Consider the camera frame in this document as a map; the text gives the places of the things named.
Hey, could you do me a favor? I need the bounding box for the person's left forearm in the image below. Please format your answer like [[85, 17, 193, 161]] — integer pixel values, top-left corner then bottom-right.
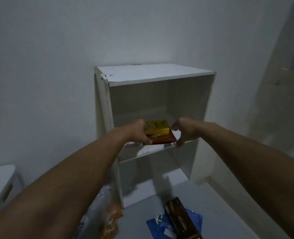
[[0, 126, 127, 239]]

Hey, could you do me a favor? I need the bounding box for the person's left hand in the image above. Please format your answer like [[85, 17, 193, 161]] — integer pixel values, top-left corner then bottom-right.
[[120, 119, 153, 145]]

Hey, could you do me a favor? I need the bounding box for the person's right hand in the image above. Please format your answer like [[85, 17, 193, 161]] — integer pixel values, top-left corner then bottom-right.
[[171, 117, 210, 149]]

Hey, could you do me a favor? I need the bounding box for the red snack box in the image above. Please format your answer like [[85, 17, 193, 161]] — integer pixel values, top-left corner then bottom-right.
[[142, 128, 179, 145]]

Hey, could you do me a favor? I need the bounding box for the person's right forearm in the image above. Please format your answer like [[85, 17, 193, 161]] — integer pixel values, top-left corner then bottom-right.
[[199, 121, 294, 239]]

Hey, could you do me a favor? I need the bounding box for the clear bag of orange snacks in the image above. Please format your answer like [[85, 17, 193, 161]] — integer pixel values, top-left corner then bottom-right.
[[77, 184, 124, 239]]

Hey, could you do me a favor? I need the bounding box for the yellow snack box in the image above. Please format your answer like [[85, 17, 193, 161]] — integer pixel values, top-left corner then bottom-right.
[[144, 120, 172, 136]]

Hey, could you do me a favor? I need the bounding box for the blue snack package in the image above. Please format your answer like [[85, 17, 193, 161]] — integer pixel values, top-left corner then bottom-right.
[[146, 209, 203, 239]]

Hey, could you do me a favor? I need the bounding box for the white wooden shelf unit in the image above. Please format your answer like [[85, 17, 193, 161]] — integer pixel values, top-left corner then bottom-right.
[[95, 63, 216, 209]]

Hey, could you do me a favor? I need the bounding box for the dark brown snack wrapper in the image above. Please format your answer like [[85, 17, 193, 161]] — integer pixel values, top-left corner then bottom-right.
[[164, 196, 203, 239]]

